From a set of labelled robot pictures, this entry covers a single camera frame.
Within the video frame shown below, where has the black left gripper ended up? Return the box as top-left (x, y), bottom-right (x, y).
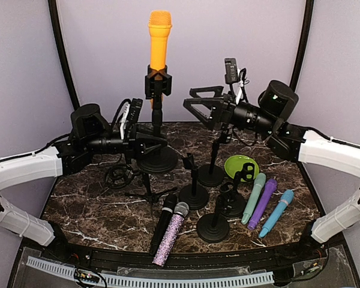
top-left (84, 123), bottom-right (168, 164)

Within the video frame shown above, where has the black round-base stand mint mic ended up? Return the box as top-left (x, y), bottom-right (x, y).
top-left (196, 195), bottom-right (230, 244)

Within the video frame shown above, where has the black round-base stand purple mic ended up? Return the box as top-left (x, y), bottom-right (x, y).
top-left (198, 130), bottom-right (231, 187)

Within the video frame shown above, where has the black front table rail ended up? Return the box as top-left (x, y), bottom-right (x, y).
top-left (47, 239), bottom-right (328, 272)

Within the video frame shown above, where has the orange microphone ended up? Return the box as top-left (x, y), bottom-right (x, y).
top-left (148, 10), bottom-right (172, 71)

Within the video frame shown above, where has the black round-base stand front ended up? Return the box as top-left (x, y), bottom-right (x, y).
top-left (179, 152), bottom-right (209, 211)

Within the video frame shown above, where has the white slotted cable duct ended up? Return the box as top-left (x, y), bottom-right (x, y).
top-left (26, 256), bottom-right (274, 287)

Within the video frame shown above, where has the right black corner post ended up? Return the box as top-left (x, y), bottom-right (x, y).
top-left (287, 0), bottom-right (315, 91)

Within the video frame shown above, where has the blue microphone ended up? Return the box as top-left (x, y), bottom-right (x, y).
top-left (259, 190), bottom-right (294, 238)

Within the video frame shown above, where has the glitter purple silver-head microphone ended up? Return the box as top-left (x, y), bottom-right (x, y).
top-left (152, 202), bottom-right (190, 267)

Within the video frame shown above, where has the black round-base stand blue mic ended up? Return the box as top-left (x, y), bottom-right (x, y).
top-left (220, 163), bottom-right (255, 218)

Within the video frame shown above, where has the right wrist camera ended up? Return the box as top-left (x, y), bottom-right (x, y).
top-left (224, 58), bottom-right (249, 104)

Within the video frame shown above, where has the black round-base stand orange mic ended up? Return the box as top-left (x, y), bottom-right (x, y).
top-left (138, 65), bottom-right (178, 175)

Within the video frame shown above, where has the black handheld microphone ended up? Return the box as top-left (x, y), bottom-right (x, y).
top-left (149, 194), bottom-right (177, 256)

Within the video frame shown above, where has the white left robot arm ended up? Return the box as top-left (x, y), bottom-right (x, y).
top-left (0, 99), bottom-right (167, 262)

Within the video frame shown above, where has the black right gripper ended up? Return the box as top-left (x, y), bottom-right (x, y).
top-left (184, 85), bottom-right (277, 136)

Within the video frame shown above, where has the mint green microphone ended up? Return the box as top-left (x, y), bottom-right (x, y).
top-left (241, 173), bottom-right (266, 224)

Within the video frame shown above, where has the black corner post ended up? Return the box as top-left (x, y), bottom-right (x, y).
top-left (47, 0), bottom-right (80, 126)
top-left (287, 0), bottom-right (315, 91)

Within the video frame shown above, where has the lime green plate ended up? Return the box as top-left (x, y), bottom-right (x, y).
top-left (224, 155), bottom-right (260, 182)

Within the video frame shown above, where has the black tripod microphone stand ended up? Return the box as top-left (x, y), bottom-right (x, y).
top-left (98, 163), bottom-right (178, 242)

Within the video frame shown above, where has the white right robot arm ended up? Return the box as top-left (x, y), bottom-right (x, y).
top-left (183, 80), bottom-right (360, 260)

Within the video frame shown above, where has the left black corner post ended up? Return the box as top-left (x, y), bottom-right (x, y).
top-left (47, 0), bottom-right (80, 126)

